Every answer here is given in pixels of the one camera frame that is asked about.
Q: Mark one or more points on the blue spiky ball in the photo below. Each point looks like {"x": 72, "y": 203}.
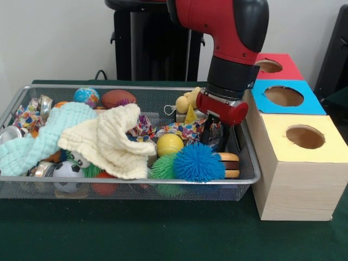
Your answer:
{"x": 199, "y": 163}

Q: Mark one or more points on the globe print ball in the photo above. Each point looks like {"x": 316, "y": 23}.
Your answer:
{"x": 86, "y": 96}

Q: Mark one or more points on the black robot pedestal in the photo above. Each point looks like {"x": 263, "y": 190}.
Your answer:
{"x": 146, "y": 40}

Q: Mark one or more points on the black chair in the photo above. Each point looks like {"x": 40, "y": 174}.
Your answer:
{"x": 337, "y": 54}

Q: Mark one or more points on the yellow toy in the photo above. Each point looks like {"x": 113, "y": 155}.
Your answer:
{"x": 182, "y": 103}

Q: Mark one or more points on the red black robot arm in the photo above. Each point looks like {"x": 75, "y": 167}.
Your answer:
{"x": 231, "y": 40}

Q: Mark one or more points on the cream waffle cloth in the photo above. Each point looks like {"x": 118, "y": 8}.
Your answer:
{"x": 108, "y": 141}

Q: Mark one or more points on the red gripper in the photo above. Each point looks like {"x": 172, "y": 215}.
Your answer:
{"x": 225, "y": 111}

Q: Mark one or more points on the clear mesh bin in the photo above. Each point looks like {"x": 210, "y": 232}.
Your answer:
{"x": 204, "y": 180}

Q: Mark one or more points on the small crushed clear bottle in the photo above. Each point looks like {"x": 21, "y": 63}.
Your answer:
{"x": 216, "y": 134}

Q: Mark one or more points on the small green spiky ball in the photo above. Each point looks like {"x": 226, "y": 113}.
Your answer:
{"x": 161, "y": 168}

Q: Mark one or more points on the yellow ball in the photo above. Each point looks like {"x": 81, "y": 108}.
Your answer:
{"x": 170, "y": 145}

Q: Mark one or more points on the wooden box with three holes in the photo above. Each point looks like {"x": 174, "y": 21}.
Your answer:
{"x": 299, "y": 190}

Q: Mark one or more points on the toy burger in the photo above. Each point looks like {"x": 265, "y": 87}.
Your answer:
{"x": 232, "y": 164}

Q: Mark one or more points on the dark green table cloth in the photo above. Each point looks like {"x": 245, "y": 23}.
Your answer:
{"x": 136, "y": 231}

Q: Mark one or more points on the mint waffle cloth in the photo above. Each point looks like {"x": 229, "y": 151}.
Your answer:
{"x": 27, "y": 152}

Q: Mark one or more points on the brown toy football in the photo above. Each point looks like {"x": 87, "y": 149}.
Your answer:
{"x": 117, "y": 99}

